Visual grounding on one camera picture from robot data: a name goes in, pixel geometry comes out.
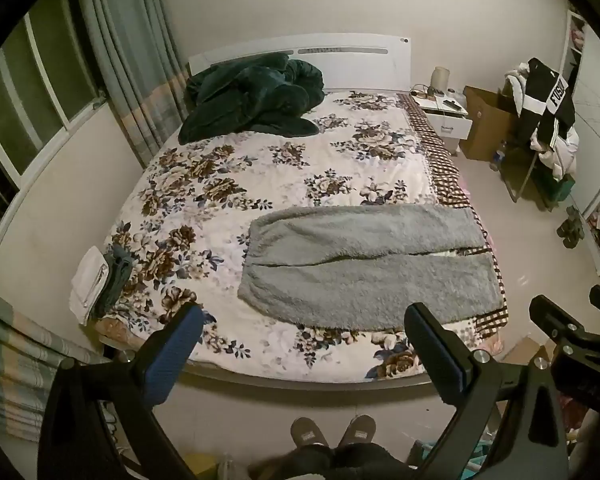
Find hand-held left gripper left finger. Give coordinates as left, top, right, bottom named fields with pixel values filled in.
left=39, top=303, right=205, bottom=480

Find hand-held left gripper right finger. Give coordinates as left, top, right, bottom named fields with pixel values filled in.
left=403, top=302, right=570, bottom=480

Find grey fleece pants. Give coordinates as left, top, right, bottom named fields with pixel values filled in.
left=237, top=203, right=503, bottom=332

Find small cardboard box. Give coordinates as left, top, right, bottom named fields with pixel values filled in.
left=500, top=336, right=551, bottom=367

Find dark teal folded cloth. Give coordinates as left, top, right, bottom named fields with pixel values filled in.
left=92, top=250, right=137, bottom=319

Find white folded towel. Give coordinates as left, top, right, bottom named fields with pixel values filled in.
left=69, top=246, right=112, bottom=326

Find green storage bin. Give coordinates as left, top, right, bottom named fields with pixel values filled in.
left=550, top=175, right=577, bottom=206

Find person's legs in dark trousers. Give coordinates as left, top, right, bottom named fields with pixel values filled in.
left=247, top=442, right=417, bottom=480

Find person's left grey slipper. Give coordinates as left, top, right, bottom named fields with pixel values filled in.
left=290, top=416, right=330, bottom=449

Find white puffy jacket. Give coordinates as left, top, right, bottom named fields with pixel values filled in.
left=504, top=62, right=580, bottom=181

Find striped curtain panel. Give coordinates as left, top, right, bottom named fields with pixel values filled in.
left=0, top=280, right=112, bottom=443

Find bed with floral cover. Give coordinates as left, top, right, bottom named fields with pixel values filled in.
left=96, top=90, right=481, bottom=380

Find brown checked bed sheet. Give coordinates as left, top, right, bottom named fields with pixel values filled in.
left=396, top=92, right=511, bottom=342

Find large cardboard box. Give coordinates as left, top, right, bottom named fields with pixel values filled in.
left=462, top=85, right=518, bottom=162

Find black and white jacket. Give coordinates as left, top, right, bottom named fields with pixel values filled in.
left=522, top=57, right=577, bottom=153

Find white nightstand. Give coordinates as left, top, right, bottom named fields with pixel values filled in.
left=414, top=91, right=473, bottom=155

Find beige bedside lamp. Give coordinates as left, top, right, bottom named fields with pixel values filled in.
left=430, top=66, right=451, bottom=94

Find dark green duvet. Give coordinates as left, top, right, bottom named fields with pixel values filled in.
left=178, top=52, right=326, bottom=144

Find white bed headboard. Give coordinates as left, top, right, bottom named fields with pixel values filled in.
left=187, top=34, right=412, bottom=92

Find white framed window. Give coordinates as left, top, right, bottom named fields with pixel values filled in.
left=0, top=0, right=107, bottom=192

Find grey-green striped curtain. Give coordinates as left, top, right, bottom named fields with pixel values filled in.
left=75, top=0, right=191, bottom=171

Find metal frame chair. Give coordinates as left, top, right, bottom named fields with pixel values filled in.
left=500, top=125, right=576, bottom=211

